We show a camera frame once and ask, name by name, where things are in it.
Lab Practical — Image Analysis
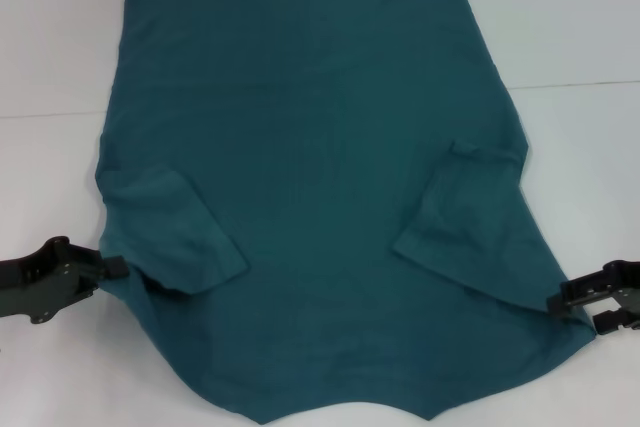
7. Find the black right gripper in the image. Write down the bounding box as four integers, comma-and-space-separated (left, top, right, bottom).
545, 259, 640, 336

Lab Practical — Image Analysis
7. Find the teal blue t-shirt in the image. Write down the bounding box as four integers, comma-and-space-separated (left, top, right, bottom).
94, 0, 599, 422

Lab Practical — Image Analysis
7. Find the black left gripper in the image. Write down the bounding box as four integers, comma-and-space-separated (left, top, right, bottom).
0, 234, 130, 325

